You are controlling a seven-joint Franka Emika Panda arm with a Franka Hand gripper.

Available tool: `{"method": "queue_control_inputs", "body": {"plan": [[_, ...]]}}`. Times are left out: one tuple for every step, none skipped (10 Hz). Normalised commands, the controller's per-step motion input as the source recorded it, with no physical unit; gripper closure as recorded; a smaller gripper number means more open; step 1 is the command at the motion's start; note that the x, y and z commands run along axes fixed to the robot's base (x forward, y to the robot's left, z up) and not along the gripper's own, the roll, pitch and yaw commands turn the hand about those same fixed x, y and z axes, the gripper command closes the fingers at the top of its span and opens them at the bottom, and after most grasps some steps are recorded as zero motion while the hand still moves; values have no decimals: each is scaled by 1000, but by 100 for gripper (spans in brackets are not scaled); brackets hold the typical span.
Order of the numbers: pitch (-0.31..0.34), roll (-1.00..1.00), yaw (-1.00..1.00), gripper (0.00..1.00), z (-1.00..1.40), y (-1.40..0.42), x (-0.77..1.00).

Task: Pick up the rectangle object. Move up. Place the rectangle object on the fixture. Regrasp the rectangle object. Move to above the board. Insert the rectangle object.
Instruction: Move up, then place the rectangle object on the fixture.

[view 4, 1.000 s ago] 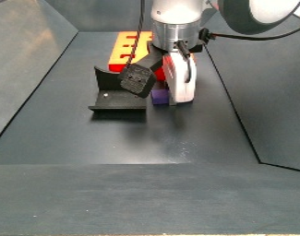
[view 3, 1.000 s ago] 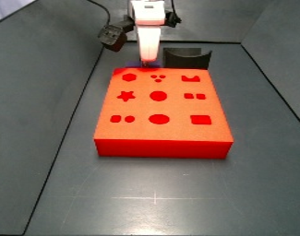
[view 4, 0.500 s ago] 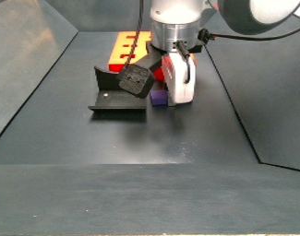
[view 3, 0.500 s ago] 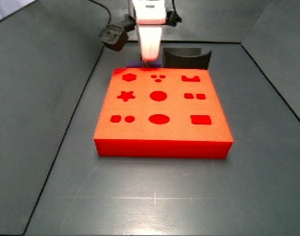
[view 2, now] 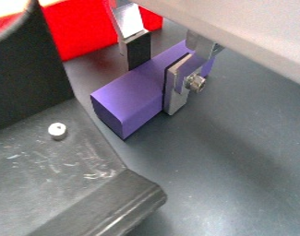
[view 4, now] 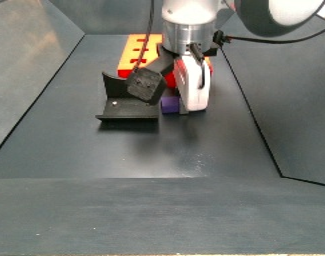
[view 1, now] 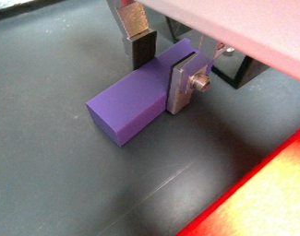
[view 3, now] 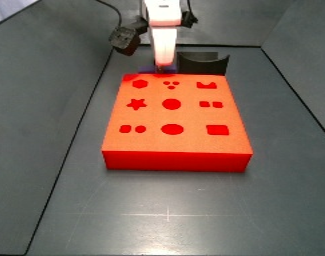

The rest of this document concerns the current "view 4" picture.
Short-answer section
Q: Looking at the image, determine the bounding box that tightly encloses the purple rectangular block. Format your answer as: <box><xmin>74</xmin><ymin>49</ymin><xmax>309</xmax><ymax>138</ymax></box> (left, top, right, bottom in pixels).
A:
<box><xmin>160</xmin><ymin>96</ymin><xmax>179</xmax><ymax>114</ymax></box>

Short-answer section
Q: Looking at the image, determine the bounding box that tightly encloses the black curved fixture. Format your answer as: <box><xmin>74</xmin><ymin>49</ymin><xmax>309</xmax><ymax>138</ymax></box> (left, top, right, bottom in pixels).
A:
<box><xmin>96</xmin><ymin>73</ymin><xmax>159</xmax><ymax>121</ymax></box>

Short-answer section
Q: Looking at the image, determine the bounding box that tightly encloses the white and red gripper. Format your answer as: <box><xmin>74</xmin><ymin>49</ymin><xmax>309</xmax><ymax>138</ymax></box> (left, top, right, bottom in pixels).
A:
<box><xmin>172</xmin><ymin>55</ymin><xmax>210</xmax><ymax>111</ymax></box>

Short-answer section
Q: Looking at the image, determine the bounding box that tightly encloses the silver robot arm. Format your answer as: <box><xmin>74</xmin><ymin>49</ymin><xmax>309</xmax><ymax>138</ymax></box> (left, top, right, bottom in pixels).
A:
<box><xmin>162</xmin><ymin>0</ymin><xmax>325</xmax><ymax>111</ymax></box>

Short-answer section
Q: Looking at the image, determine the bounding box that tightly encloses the black cable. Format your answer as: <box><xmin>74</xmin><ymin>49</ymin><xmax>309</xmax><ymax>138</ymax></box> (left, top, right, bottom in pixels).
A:
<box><xmin>211</xmin><ymin>23</ymin><xmax>325</xmax><ymax>48</ymax></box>

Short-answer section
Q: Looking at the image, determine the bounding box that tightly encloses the red shape-sorter board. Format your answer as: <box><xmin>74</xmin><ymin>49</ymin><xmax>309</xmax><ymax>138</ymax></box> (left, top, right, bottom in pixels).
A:
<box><xmin>116</xmin><ymin>33</ymin><xmax>214</xmax><ymax>89</ymax></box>

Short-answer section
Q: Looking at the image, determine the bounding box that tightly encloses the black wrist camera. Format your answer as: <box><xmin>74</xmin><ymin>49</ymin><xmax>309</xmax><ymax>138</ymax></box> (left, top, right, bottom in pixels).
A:
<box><xmin>124</xmin><ymin>46</ymin><xmax>175</xmax><ymax>106</ymax></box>

